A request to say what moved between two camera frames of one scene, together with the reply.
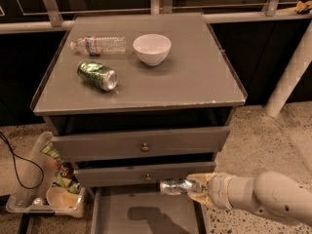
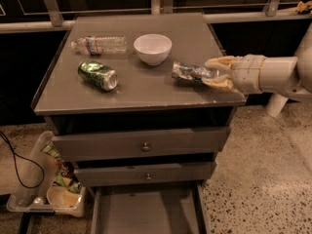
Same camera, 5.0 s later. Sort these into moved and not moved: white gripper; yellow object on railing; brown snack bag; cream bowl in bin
Moved: white gripper
Not moved: brown snack bag; yellow object on railing; cream bowl in bin
